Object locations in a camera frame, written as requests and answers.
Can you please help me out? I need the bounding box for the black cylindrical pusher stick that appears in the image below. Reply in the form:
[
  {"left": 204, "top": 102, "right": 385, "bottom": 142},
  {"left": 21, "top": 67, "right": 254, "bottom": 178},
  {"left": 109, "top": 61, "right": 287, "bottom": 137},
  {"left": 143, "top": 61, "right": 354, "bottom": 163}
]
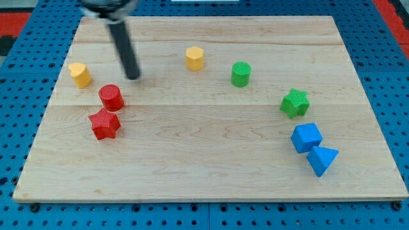
[{"left": 108, "top": 21, "right": 141, "bottom": 80}]

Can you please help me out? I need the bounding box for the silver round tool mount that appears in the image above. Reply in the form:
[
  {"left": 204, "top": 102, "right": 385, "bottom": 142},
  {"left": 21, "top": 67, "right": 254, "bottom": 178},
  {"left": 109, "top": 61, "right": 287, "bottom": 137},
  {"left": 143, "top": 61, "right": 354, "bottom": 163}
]
[{"left": 79, "top": 0, "right": 139, "bottom": 23}]

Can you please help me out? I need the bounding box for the red cylinder block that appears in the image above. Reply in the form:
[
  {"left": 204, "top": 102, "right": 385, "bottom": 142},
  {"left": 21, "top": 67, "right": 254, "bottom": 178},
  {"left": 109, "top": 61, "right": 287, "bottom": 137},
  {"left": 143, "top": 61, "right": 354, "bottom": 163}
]
[{"left": 98, "top": 84, "right": 125, "bottom": 112}]

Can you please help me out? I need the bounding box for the yellow heart block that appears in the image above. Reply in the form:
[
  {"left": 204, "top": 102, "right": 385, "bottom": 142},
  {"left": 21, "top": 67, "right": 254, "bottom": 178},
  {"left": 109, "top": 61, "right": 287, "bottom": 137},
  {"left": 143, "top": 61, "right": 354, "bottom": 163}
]
[{"left": 68, "top": 63, "right": 92, "bottom": 88}]

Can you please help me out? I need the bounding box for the yellow hexagon block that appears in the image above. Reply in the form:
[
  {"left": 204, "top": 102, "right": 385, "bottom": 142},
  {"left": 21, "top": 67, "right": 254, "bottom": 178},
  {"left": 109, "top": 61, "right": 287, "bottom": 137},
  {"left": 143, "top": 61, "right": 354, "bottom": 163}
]
[{"left": 185, "top": 46, "right": 204, "bottom": 71}]

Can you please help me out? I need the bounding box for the red star block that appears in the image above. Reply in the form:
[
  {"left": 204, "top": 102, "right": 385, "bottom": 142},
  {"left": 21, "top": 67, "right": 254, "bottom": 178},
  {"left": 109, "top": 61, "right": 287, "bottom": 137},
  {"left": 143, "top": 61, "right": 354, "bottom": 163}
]
[{"left": 88, "top": 108, "right": 121, "bottom": 140}]

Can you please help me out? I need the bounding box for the green cylinder block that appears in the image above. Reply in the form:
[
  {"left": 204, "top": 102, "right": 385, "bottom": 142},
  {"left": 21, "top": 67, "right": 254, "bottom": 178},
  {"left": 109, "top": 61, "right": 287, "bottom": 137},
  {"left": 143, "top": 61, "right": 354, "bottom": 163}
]
[{"left": 231, "top": 61, "right": 251, "bottom": 88}]

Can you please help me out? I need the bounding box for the light wooden board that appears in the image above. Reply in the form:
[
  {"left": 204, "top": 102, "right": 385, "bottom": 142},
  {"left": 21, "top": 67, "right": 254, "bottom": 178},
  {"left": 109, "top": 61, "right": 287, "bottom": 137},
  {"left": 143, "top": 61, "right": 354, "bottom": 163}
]
[{"left": 13, "top": 16, "right": 408, "bottom": 203}]

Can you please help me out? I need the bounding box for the green star block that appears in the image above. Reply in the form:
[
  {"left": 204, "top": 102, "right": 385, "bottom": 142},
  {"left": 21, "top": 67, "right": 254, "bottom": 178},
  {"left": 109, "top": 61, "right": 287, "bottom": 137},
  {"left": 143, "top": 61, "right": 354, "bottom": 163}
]
[{"left": 280, "top": 88, "right": 310, "bottom": 119}]

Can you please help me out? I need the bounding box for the blue cube block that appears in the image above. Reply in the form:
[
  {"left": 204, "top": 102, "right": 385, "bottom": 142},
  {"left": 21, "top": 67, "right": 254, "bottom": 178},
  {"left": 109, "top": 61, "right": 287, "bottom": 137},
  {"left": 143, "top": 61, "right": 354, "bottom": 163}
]
[{"left": 291, "top": 123, "right": 323, "bottom": 153}]

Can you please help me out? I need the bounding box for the blue triangle block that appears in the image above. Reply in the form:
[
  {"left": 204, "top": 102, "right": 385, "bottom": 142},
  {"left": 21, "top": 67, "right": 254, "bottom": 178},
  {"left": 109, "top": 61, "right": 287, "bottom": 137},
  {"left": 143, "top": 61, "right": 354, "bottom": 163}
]
[{"left": 307, "top": 146, "right": 339, "bottom": 177}]

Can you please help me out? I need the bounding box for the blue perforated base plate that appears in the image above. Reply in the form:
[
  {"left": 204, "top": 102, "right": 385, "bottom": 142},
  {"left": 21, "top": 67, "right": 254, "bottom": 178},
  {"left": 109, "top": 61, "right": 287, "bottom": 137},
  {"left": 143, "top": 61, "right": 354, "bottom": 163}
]
[{"left": 1, "top": 0, "right": 408, "bottom": 229}]

